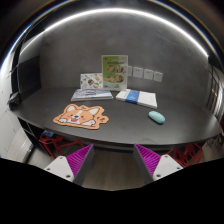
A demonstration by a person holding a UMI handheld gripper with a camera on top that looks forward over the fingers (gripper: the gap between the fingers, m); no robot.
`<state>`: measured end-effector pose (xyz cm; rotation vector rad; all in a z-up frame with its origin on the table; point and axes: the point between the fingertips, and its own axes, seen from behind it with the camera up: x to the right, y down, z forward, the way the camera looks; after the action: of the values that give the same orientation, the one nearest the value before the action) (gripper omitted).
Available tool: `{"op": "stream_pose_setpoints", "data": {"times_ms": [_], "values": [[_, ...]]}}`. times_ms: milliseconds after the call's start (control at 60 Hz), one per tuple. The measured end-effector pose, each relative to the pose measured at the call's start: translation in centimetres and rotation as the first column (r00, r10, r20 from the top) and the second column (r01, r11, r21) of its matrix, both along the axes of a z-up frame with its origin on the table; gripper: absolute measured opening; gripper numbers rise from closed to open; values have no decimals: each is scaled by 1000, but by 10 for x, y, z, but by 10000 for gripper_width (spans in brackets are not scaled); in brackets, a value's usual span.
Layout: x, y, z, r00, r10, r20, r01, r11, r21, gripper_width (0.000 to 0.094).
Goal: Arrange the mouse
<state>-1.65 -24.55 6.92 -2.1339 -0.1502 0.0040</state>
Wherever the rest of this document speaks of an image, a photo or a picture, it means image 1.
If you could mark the small colourful upright card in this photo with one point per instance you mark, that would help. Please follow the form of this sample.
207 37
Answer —
91 81

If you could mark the white book with blue band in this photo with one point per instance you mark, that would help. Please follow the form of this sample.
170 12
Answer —
138 97

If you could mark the black device on desk edge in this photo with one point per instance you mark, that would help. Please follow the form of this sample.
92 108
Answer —
14 100

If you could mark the red metal stool right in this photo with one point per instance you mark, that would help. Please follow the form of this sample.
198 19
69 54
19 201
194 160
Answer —
186 155

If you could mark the red metal stool left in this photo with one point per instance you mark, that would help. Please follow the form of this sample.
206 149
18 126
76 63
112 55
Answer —
51 141

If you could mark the red metal stool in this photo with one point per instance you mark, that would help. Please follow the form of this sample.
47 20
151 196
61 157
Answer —
186 155
51 141

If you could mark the curved led light strip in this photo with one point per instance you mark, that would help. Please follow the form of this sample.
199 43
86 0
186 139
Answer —
103 11

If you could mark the white wall socket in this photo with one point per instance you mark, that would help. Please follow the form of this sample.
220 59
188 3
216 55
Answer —
148 74
137 72
130 70
158 76

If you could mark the upright green picture book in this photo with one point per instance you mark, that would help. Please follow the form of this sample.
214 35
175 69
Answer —
115 72

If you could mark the grey book lying flat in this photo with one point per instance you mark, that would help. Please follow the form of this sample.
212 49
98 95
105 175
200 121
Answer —
91 94

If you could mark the dark shelf unit right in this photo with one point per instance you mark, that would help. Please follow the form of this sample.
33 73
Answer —
215 92

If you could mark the corgi dog mouse pad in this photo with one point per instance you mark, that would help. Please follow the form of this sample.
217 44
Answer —
82 117

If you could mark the teal computer mouse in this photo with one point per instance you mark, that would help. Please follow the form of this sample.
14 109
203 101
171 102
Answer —
157 117

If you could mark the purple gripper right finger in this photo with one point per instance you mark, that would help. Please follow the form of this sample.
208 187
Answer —
153 166

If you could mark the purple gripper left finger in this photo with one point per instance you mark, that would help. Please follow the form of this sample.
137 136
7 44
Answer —
73 167

